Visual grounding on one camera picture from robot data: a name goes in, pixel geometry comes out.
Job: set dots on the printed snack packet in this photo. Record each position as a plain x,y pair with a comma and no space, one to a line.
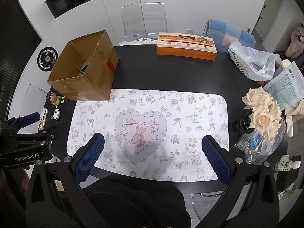
43,118

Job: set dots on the black desk fan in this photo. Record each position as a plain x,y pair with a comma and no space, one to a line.
47,59

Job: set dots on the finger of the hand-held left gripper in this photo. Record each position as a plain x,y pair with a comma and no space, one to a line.
51,131
28,119

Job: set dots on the black box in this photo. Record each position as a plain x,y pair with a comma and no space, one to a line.
287,178

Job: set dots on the pink coat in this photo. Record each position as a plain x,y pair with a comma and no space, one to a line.
295,40

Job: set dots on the cream rose bouquet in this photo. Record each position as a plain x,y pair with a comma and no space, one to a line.
261,109

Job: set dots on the black-haired doll figure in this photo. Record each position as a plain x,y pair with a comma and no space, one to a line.
55,98

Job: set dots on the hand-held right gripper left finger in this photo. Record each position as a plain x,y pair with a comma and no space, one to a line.
90,156

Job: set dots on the person's dark clothing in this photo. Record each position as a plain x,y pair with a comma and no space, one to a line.
133,206

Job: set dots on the white toy car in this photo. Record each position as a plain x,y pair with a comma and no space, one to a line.
56,114

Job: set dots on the white printed table mat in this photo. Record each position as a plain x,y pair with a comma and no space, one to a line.
142,99

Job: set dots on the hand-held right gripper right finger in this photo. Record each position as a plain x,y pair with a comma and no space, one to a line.
217,159

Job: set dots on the small green label bottle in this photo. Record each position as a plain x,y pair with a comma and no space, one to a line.
286,165

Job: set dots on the clear plastic bag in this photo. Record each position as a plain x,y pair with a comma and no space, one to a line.
256,147

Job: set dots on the blue checked blanket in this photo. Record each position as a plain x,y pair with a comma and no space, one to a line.
228,33

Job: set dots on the black ribbed vase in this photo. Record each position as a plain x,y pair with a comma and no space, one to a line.
242,123

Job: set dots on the brown cardboard box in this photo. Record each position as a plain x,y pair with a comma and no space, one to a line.
95,76

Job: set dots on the white plastic bag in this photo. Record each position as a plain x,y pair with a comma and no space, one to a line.
249,61

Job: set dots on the teal toy chair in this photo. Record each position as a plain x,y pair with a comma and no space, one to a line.
82,69

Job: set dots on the orange printed carton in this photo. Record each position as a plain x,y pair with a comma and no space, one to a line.
186,47

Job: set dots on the pale printed paper packet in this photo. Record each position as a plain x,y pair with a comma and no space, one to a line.
285,85

